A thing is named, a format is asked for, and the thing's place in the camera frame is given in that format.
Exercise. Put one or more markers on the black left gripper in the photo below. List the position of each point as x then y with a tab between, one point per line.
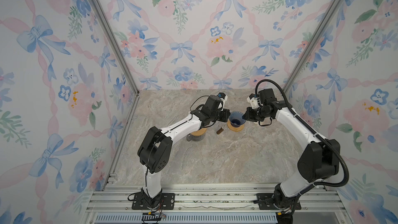
225	114

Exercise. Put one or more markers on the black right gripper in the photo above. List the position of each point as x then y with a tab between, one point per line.
247	113

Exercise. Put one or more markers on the blue glass dripper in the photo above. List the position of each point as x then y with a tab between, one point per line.
236	119

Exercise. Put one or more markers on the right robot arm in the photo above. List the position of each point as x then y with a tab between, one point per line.
319	159

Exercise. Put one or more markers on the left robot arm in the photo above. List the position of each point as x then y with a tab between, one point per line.
155	150

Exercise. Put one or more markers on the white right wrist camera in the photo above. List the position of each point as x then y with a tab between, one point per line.
254	101

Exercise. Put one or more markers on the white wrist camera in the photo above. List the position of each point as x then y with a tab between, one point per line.
222	96
254	101

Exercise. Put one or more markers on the glass server wooden handle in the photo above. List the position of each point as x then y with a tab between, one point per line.
218	132

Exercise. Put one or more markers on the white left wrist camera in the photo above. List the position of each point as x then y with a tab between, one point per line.
222	96

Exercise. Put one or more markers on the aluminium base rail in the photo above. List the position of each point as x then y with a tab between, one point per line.
217	203

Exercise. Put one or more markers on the aluminium frame post right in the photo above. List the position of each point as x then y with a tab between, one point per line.
330	12

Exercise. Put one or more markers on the aluminium frame post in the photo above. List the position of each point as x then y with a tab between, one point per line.
106	27
330	12

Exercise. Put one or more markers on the aluminium frame post left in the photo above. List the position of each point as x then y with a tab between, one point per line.
106	27

